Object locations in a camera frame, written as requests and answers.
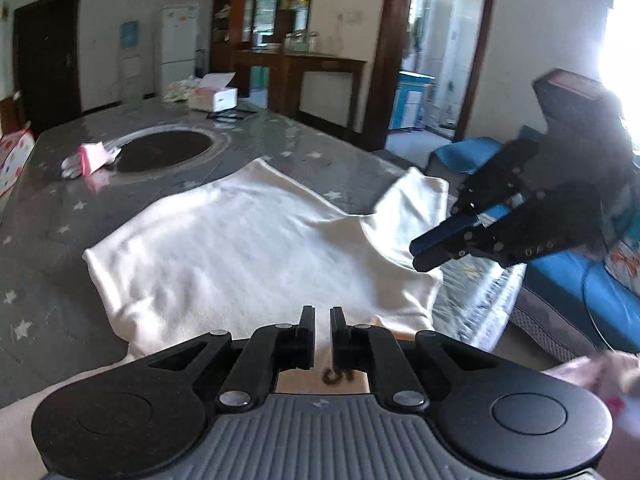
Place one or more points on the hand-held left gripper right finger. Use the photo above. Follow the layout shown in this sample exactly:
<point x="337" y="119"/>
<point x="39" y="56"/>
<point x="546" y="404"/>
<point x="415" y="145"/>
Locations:
<point x="337" y="332"/>

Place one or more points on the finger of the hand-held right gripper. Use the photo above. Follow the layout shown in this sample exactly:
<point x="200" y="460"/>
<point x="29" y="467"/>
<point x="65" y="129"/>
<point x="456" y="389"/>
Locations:
<point x="495" y="180"/>
<point x="445" y="242"/>

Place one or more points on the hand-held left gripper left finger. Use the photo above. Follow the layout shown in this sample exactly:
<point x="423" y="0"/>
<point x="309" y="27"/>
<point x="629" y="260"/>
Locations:
<point x="307" y="332"/>

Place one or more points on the white garment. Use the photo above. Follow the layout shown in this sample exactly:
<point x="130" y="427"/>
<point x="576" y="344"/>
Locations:
<point x="250" y="240"/>

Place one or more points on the blue and white cabinet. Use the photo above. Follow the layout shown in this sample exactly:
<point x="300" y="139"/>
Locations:
<point x="410" y="105"/>

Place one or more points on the printed cushion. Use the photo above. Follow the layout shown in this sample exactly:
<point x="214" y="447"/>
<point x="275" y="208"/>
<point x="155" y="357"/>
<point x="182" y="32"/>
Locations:
<point x="625" y="265"/>

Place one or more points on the blue sofa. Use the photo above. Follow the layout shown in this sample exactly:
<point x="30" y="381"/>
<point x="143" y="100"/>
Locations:
<point x="565" y="280"/>

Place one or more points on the grey star-print tablecloth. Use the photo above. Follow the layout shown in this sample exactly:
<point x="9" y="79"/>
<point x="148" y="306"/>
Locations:
<point x="300" y="145"/>

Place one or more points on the wooden console table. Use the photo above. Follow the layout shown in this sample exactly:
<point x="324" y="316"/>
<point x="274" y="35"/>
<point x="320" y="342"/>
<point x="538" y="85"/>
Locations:
<point x="310" y="62"/>

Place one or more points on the glass jar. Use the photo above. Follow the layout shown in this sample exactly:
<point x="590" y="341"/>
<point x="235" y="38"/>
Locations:
<point x="312" y="42"/>
<point x="292" y="42"/>

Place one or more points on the round black table inset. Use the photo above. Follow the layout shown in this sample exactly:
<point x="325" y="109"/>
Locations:
<point x="170" y="150"/>

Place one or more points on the white and pink tissue box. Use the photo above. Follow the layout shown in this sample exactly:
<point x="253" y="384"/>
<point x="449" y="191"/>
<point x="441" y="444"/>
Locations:
<point x="215" y="97"/>

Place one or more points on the floral cloth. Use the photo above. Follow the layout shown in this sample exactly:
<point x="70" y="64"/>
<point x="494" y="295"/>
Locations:
<point x="180" y="90"/>

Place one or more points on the pink and white cloth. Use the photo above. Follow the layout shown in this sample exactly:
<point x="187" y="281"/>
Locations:
<point x="92" y="157"/>

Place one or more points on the wooden display cabinet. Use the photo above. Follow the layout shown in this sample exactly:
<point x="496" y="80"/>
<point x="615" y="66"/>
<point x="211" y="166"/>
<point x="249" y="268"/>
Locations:
<point x="235" y="20"/>

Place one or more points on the white fridge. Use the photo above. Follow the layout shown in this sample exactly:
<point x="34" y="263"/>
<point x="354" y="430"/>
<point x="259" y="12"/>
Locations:
<point x="177" y="45"/>

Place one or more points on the water dispenser with blue bottle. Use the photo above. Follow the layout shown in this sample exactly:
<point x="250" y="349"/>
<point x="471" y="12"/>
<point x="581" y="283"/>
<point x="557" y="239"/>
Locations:
<point x="130" y="70"/>

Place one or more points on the pink dotted fabric cover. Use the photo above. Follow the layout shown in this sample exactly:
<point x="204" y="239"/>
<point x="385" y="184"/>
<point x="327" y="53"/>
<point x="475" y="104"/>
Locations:
<point x="15" y="160"/>

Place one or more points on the small wooden cabinet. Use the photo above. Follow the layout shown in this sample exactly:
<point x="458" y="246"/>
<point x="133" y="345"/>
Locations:
<point x="10" y="112"/>

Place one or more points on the dark wooden door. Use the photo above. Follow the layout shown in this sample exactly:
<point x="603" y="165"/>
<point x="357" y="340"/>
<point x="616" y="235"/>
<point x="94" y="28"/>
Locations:
<point x="47" y="65"/>

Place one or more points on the wooden doorway frame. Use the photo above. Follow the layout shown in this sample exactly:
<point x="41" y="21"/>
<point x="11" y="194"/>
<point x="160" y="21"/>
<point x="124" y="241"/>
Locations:
<point x="387" y="60"/>

